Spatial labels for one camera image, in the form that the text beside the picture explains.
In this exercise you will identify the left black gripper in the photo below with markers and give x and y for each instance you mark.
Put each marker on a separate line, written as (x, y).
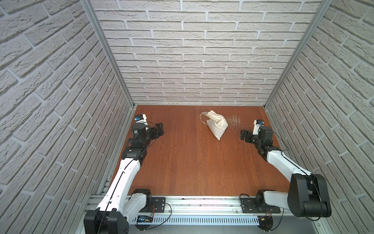
(156, 130)

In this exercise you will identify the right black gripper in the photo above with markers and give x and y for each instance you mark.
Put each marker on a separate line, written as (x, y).
(249, 136)

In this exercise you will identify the cream cloth drawstring bag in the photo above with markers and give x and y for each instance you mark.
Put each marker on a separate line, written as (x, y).
(216, 122)

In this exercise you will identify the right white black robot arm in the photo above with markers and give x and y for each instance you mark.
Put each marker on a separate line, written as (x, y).
(307, 195)

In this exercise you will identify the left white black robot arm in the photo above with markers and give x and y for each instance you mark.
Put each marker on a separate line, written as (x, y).
(115, 212)

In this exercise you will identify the left small electronics board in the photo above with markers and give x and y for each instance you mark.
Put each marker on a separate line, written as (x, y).
(144, 219)

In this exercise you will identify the small electronics board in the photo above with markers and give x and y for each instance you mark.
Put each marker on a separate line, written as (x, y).
(144, 219)
(265, 223)

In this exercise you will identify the right small electronics board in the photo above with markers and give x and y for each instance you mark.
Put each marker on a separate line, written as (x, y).
(265, 223)

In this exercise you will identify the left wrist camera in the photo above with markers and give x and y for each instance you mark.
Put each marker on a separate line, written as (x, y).
(141, 118)

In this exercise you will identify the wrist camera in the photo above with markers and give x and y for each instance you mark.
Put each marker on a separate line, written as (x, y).
(141, 118)
(257, 125)

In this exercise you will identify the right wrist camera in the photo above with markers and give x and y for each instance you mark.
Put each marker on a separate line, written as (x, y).
(257, 125)

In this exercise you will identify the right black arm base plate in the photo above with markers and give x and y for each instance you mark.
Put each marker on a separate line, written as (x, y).
(249, 207)

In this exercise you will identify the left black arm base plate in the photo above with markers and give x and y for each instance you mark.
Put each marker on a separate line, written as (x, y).
(154, 205)

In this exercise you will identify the aluminium front rail frame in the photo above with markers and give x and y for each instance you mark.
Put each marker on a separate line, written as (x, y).
(208, 210)

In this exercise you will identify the left aluminium corner post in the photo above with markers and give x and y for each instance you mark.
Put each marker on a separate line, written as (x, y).
(91, 13)

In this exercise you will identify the aluminium corner post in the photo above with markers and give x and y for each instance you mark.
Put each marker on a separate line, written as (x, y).
(91, 13)
(317, 18)

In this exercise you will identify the right aluminium corner post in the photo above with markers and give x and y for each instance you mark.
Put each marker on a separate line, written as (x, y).
(317, 18)

